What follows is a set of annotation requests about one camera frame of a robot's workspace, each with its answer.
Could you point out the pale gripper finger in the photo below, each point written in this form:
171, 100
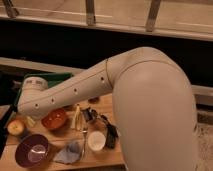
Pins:
29, 121

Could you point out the red yellow apple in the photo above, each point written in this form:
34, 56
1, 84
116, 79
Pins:
16, 127

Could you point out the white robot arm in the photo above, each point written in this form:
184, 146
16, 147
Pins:
153, 103

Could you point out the orange red bowl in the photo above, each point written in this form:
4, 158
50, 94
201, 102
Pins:
55, 119

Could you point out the purple bowl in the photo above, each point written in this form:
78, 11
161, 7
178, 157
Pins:
32, 151

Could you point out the wooden cutting board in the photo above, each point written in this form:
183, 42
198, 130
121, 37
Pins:
108, 159

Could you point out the yellow banana toy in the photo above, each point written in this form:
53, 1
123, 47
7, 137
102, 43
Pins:
76, 120

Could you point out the green plastic tray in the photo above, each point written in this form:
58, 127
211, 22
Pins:
40, 82

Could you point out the grey blue cloth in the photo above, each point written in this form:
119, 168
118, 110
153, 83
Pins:
69, 154

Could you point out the silver fork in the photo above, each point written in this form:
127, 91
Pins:
84, 132

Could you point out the brown pine cone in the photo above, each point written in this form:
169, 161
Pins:
94, 100

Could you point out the white cup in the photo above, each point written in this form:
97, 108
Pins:
96, 141

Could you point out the black crumpled object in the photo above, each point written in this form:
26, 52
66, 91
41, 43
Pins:
91, 116

